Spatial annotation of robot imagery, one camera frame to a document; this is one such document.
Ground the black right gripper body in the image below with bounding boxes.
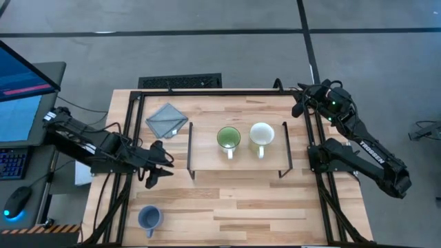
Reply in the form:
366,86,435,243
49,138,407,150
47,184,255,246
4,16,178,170
305,85,328,112

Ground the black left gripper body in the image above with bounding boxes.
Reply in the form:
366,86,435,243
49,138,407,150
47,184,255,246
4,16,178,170
136,151,167,173

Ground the blue grey mug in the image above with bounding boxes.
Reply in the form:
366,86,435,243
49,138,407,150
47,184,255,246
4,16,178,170
137,205,163,239

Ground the pale yellow ribbed mug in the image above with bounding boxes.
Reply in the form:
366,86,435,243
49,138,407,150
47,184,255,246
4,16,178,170
248,121,276,160

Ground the green mug white handle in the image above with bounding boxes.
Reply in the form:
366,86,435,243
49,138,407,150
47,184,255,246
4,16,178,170
216,126,242,161

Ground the grey folded cloth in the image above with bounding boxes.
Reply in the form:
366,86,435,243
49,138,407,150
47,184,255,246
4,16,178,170
145,102,189,140

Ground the black floor vent grate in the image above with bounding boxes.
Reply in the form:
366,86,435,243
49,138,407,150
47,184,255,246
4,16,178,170
137,72,223,90

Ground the black floor device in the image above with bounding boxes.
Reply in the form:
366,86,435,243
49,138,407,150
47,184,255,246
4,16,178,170
408,120,441,141

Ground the dark grey side desk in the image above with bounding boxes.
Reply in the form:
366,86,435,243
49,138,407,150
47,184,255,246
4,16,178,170
0,144,59,231

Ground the grey framed display screen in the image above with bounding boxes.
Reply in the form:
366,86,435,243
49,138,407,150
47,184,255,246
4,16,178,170
0,61,67,148

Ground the backlit black keyboard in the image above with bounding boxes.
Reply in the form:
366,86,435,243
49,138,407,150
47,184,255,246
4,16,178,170
0,147,30,181

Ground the black computer mouse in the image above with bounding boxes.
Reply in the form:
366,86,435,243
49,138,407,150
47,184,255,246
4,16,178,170
3,185,33,220

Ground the black computer monitor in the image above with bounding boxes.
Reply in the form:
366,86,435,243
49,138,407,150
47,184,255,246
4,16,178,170
0,40,62,103

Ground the wooden shelf black metal frame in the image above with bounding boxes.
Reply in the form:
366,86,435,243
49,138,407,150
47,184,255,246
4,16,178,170
185,120,294,180

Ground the black floor cable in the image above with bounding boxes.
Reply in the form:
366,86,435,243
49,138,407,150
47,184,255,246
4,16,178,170
57,95,110,115

